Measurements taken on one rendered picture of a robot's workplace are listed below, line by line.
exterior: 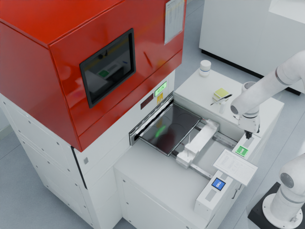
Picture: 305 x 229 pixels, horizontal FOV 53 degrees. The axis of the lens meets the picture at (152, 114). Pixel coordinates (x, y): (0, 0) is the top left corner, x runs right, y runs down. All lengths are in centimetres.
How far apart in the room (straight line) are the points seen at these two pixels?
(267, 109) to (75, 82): 127
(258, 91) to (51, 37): 84
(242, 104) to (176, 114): 69
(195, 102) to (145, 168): 53
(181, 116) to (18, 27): 118
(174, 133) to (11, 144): 184
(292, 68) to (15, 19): 99
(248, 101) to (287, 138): 190
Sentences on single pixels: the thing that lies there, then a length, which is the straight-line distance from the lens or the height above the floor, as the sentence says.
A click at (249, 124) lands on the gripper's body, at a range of 158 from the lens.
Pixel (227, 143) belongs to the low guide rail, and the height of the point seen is 85.
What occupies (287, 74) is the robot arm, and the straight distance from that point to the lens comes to 125.
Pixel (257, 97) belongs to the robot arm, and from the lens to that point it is 137.
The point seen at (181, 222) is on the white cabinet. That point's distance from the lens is 178.
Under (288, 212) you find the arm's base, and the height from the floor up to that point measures 102.
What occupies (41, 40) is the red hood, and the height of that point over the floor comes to 182.
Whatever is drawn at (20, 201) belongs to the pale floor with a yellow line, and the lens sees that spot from 287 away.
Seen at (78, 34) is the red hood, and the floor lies 179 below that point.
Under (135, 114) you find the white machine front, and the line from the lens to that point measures 175.
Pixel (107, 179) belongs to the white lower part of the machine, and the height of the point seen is 74.
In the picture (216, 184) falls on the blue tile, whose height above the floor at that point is 96.
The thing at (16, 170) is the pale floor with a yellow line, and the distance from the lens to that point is 305.
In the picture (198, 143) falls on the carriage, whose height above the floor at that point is 88.
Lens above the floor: 238
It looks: 49 degrees down
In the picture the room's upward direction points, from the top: 1 degrees counter-clockwise
